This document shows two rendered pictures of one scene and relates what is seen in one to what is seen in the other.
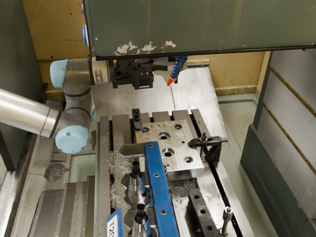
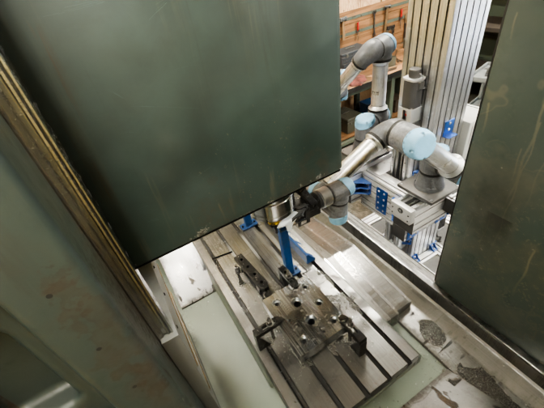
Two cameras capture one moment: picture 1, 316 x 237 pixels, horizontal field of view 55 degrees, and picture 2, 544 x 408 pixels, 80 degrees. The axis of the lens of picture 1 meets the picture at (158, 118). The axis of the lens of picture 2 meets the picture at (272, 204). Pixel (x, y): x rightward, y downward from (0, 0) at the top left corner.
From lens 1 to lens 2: 1.67 m
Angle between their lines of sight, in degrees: 104
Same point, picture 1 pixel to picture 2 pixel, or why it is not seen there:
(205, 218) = (251, 270)
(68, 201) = (376, 297)
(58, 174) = (425, 330)
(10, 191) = (412, 266)
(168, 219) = not seen: hidden behind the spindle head
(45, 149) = (475, 350)
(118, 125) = (384, 348)
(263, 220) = (216, 380)
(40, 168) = (447, 325)
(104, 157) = (359, 301)
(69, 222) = (357, 281)
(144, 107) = not seen: outside the picture
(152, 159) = not seen: hidden behind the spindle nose
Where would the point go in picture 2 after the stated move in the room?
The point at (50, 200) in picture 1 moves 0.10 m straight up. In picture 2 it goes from (393, 295) to (395, 282)
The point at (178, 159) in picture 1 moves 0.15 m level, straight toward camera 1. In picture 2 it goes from (285, 299) to (274, 273)
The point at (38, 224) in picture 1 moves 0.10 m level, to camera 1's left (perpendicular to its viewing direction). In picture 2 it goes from (378, 274) to (394, 266)
